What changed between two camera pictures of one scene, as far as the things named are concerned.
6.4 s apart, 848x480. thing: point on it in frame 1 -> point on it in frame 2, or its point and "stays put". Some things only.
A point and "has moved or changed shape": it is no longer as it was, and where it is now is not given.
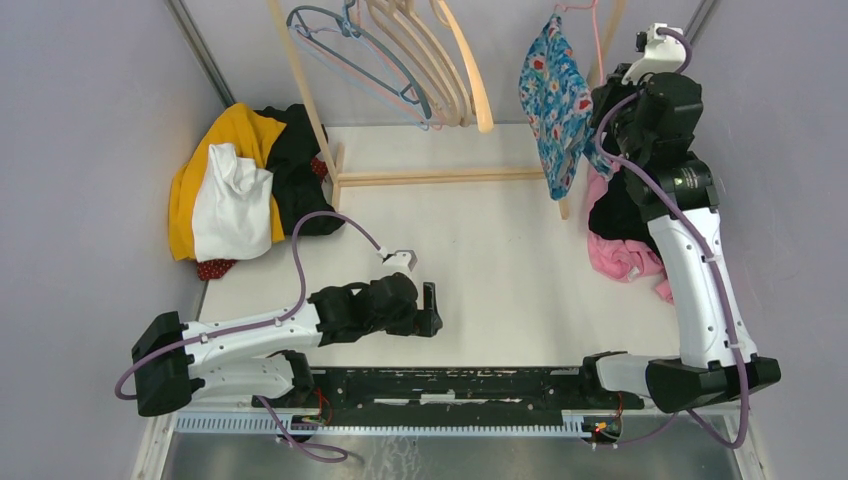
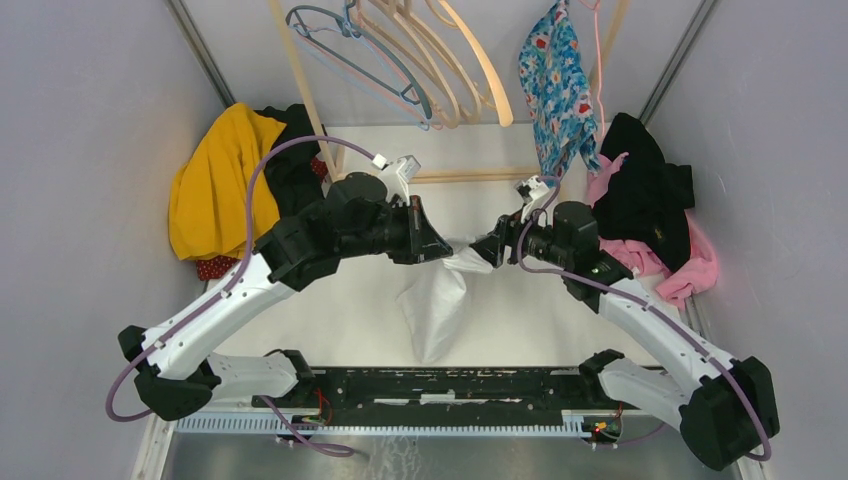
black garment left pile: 296,189 stays put
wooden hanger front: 486,122 has moved or changed shape
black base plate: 454,396 stays put
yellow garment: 252,134 stays put
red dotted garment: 213,269 stays put
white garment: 232,209 -> 433,298
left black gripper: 420,322 -> 423,239
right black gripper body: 621,121 -> 538,242
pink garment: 622,260 stays put
